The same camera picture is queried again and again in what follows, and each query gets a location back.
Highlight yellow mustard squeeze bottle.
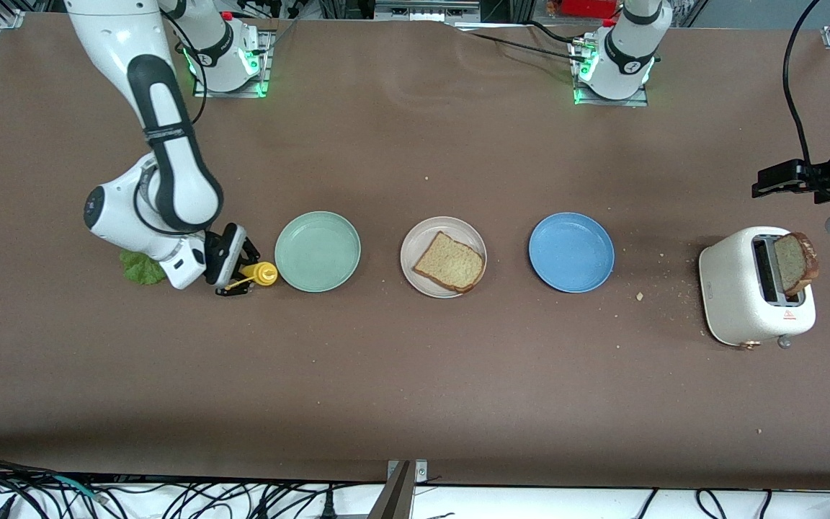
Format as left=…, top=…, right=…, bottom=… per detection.
left=226, top=261, right=280, bottom=291

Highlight green lettuce leaf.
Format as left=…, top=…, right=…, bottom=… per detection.
left=120, top=250, right=168, bottom=285

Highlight light brown bread slice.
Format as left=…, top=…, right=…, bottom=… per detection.
left=413, top=231, right=486, bottom=293

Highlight mint green plate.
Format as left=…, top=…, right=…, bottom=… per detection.
left=275, top=210, right=362, bottom=293

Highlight beige plate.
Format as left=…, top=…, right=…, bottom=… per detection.
left=400, top=216, right=488, bottom=299

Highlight blue plate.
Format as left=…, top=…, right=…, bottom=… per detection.
left=528, top=212, right=615, bottom=293

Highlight dark crust bread slice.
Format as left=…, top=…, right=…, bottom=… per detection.
left=774, top=232, right=821, bottom=296

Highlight white toaster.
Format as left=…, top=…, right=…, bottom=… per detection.
left=698, top=226, right=817, bottom=350

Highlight red box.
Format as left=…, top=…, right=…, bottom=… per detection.
left=558, top=0, right=621, bottom=19

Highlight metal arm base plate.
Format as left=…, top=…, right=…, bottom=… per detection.
left=193, top=29, right=275, bottom=99
left=572, top=40, right=650, bottom=107

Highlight tangled black floor cables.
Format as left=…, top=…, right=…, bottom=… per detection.
left=0, top=456, right=387, bottom=519

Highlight teal floor cable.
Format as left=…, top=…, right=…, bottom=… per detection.
left=46, top=474, right=107, bottom=503

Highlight metal bracket post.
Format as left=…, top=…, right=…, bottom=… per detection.
left=368, top=460, right=429, bottom=519

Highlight black table cable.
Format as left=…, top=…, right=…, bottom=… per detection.
left=447, top=20, right=589, bottom=62

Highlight metal rack frame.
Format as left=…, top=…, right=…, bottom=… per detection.
left=374, top=0, right=482, bottom=22

